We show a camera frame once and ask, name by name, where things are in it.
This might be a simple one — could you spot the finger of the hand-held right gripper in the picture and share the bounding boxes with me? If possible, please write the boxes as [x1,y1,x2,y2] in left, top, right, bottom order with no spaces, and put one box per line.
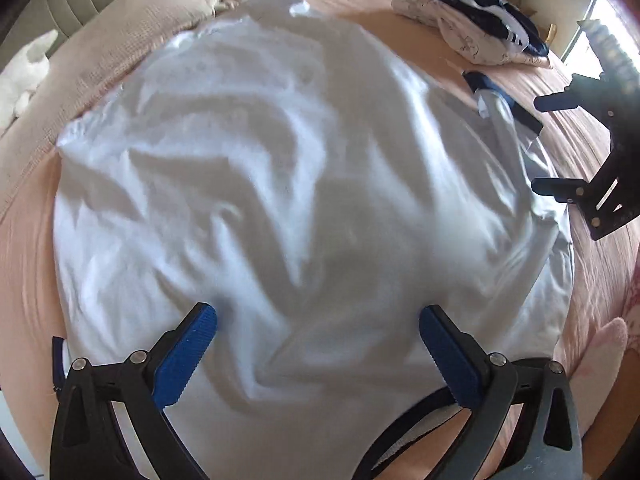
[530,175,603,207]
[533,73,612,114]

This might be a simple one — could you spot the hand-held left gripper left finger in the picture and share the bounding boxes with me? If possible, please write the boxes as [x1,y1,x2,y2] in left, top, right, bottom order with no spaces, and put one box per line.
[50,302,218,480]

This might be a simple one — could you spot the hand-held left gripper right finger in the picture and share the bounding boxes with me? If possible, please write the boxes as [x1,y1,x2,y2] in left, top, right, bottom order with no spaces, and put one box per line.
[419,305,583,480]

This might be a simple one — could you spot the white navy-trimmed T-shirt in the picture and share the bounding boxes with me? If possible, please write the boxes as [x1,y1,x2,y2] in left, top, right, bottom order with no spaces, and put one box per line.
[50,0,575,480]

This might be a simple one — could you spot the window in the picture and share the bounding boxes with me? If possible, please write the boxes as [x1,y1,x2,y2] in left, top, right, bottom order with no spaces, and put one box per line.
[556,0,617,67]

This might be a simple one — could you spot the navy white striped garment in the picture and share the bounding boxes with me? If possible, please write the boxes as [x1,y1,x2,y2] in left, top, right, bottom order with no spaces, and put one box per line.
[432,0,548,57]

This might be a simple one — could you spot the pink printed garment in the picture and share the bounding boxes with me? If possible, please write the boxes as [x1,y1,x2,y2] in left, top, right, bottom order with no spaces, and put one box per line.
[391,0,551,68]

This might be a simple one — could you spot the person's pink printed pajamas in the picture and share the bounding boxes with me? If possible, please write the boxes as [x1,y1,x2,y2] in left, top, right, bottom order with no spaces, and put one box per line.
[565,280,640,480]

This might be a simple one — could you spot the pink bed sheet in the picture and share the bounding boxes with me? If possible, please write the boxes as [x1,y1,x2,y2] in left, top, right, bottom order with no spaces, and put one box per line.
[0,0,631,480]

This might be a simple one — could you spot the beige waffle pillow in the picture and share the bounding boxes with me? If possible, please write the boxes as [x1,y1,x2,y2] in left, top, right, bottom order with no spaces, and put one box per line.
[0,0,228,216]

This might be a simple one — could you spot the white plush toy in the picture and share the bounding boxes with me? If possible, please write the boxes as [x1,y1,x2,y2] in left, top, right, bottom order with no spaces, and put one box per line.
[0,29,60,130]

